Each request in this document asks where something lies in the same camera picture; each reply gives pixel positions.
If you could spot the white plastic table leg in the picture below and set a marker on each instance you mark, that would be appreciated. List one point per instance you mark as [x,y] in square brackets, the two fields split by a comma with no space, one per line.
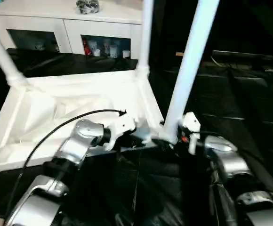
[146,35]
[190,61]
[2,52]

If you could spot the dark patterned jar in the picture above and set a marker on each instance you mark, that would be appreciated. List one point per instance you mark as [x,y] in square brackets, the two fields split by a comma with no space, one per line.
[88,6]

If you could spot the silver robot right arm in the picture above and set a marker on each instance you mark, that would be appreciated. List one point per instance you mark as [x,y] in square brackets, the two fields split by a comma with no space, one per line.
[235,169]

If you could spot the white plastic table top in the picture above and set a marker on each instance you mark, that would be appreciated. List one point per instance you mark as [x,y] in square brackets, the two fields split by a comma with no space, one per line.
[56,103]

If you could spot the small brown cardboard piece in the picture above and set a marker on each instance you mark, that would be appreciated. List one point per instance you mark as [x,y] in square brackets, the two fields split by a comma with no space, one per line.
[179,54]

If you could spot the white glass-door cabinet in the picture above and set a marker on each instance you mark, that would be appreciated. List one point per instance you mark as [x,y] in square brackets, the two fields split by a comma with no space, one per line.
[56,26]

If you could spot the black plastic mat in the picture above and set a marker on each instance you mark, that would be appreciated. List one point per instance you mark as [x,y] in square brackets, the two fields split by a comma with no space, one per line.
[240,122]

